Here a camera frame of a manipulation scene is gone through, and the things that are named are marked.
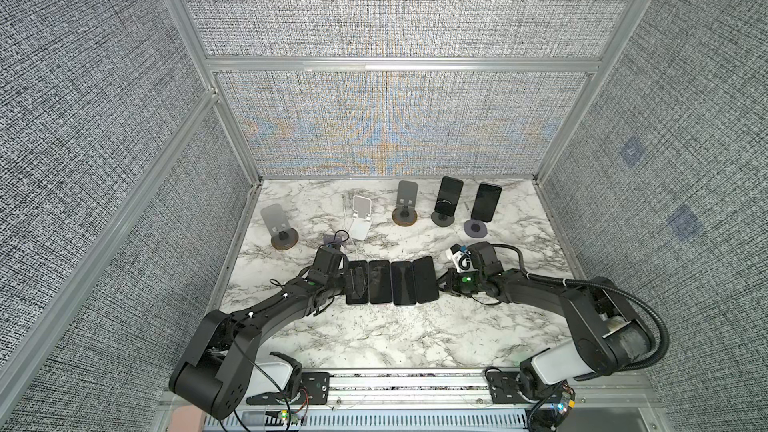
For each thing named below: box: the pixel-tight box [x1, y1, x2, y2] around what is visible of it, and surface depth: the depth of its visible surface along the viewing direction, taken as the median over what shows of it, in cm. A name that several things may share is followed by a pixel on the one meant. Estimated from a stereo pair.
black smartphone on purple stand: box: [471, 183, 502, 223], surface depth 97 cm
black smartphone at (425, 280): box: [412, 256, 439, 304], surface depth 94 cm
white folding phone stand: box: [350, 195, 372, 241], surface depth 105 cm
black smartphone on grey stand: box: [434, 176, 464, 216], surface depth 100 cm
